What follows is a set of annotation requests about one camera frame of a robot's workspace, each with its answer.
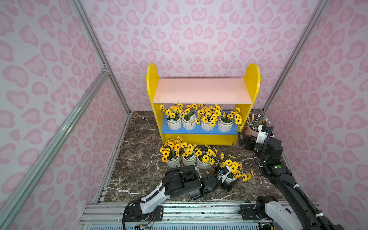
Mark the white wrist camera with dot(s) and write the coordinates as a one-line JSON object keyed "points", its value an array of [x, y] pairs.
{"points": [[263, 131], [223, 173]]}

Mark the bundle of pencils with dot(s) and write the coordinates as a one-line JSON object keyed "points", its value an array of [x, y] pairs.
{"points": [[254, 121]]}

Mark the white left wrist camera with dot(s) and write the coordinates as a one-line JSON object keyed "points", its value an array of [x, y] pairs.
{"points": [[223, 173]]}

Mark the yellow shelf unit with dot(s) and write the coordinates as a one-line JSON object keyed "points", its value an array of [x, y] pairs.
{"points": [[228, 93]]}

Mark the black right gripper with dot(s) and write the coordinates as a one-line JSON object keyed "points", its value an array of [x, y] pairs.
{"points": [[248, 139]]}

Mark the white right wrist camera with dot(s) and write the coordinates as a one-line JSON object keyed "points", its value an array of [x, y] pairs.
{"points": [[263, 131]]}

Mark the shelf sunflower pot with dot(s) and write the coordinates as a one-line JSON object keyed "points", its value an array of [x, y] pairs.
{"points": [[228, 119], [173, 116], [207, 157], [189, 117], [171, 151], [207, 116], [188, 154], [237, 170]]}

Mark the pink pencil bucket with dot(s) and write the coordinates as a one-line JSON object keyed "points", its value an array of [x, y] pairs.
{"points": [[250, 132]]}

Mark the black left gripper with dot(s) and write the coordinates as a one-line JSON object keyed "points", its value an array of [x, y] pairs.
{"points": [[216, 178]]}

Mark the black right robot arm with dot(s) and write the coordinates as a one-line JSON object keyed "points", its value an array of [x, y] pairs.
{"points": [[287, 184]]}

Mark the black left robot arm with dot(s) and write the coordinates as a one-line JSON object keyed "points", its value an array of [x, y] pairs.
{"points": [[177, 182]]}

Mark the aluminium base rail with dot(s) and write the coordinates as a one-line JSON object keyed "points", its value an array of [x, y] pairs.
{"points": [[200, 216]]}

